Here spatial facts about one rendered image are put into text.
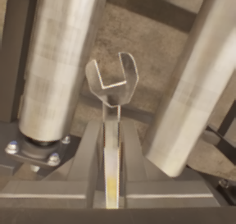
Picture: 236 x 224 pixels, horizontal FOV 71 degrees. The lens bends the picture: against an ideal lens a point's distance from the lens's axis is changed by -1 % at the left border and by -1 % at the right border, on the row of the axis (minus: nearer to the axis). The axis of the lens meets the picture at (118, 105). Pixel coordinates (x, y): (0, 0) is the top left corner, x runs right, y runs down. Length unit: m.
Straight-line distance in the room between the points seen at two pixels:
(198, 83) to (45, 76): 0.28
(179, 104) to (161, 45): 0.93
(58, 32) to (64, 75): 0.07
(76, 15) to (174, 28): 1.02
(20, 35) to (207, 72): 0.43
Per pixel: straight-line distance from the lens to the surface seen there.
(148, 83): 1.26
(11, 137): 0.51
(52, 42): 0.32
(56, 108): 0.35
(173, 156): 0.39
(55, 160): 0.40
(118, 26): 1.23
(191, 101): 0.35
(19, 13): 0.50
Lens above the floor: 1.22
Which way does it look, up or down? 72 degrees down
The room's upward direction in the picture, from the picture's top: 178 degrees clockwise
